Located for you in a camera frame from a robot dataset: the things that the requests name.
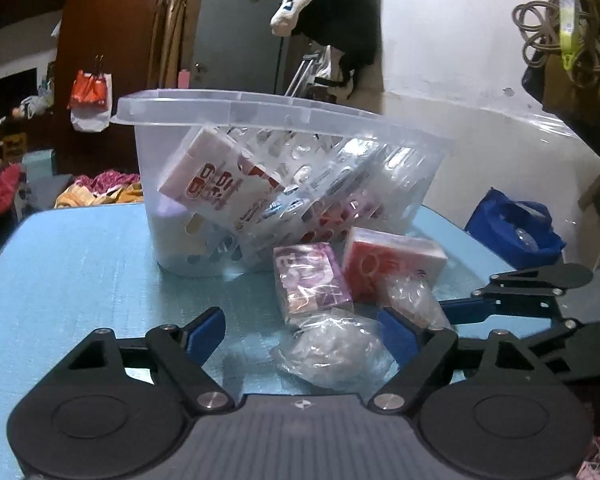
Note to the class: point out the white and black hanging garment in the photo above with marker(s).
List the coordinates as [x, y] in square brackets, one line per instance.
[348, 30]

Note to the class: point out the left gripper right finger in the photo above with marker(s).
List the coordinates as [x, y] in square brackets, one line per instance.
[424, 358]

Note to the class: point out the purple patterned tissue pack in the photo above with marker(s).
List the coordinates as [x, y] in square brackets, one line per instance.
[308, 280]

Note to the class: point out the clear plastic bag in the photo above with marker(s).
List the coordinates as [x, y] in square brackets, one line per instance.
[335, 350]

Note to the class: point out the blue shopping bag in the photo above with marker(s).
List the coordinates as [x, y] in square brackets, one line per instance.
[520, 232]

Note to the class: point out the dark red wooden wardrobe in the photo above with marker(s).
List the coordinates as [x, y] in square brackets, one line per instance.
[109, 35]

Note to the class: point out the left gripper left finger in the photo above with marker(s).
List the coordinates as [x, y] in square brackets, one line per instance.
[180, 354]

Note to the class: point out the orange white plastic bag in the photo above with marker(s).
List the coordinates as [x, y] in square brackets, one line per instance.
[90, 102]

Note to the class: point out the white plastic laundry basket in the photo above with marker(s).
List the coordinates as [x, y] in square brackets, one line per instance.
[340, 168]

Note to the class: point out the hanging bag with ropes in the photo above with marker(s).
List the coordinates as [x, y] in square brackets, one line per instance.
[562, 53]

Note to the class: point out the white red box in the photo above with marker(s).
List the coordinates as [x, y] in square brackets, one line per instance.
[369, 257]

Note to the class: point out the grey door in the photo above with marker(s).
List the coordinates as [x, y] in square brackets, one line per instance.
[234, 48]

